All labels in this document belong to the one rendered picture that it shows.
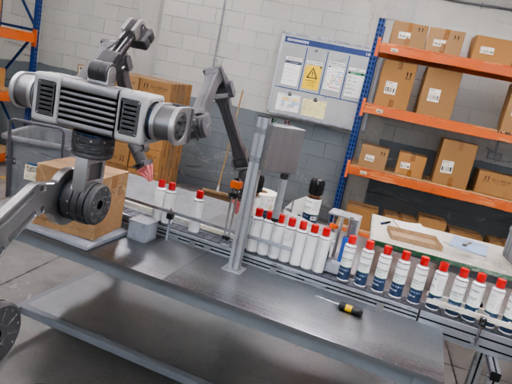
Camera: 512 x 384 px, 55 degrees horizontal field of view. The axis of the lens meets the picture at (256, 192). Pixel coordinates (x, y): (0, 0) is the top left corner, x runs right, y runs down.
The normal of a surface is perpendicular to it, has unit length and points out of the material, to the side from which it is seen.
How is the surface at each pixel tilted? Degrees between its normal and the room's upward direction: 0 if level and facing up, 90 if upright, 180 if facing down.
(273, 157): 90
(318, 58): 90
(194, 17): 90
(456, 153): 89
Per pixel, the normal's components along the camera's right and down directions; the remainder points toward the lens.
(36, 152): 0.06, 0.30
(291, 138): 0.56, 0.30
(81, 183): -0.25, 0.18
